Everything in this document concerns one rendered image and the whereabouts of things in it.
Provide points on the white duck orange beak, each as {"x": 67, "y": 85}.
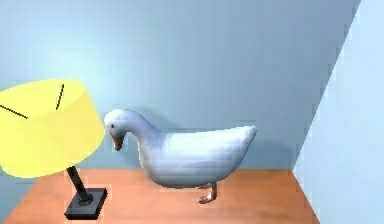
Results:
{"x": 193, "y": 156}

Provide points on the brown wooden table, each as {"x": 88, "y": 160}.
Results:
{"x": 160, "y": 203}

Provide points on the yellow shade table lamp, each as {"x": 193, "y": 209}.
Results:
{"x": 43, "y": 133}

